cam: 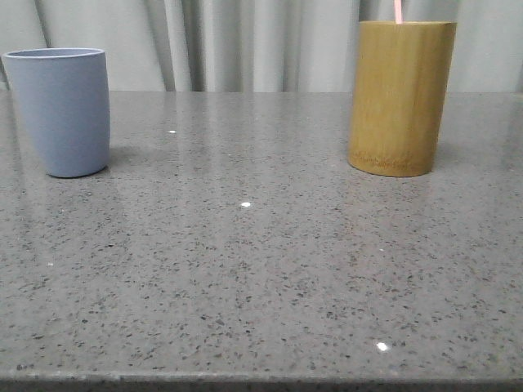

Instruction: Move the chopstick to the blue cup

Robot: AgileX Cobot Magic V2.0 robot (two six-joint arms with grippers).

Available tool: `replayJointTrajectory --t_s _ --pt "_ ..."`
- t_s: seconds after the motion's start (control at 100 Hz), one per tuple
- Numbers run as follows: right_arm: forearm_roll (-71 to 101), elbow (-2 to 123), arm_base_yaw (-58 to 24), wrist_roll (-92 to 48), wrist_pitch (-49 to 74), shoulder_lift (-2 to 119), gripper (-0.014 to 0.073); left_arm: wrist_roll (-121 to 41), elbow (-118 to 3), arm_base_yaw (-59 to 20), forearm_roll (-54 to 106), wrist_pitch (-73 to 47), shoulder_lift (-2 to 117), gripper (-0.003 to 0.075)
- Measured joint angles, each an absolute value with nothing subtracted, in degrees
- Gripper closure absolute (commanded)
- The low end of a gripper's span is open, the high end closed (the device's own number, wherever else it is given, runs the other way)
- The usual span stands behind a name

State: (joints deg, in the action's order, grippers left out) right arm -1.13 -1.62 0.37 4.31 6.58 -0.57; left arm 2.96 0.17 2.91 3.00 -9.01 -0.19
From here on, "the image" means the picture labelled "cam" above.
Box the blue plastic cup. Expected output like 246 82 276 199
2 47 110 178

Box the pink chopstick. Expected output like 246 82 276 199
393 0 403 25

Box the grey curtain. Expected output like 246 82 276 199
1 1 522 92

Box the bamboo cylinder holder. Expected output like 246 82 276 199
348 21 457 177

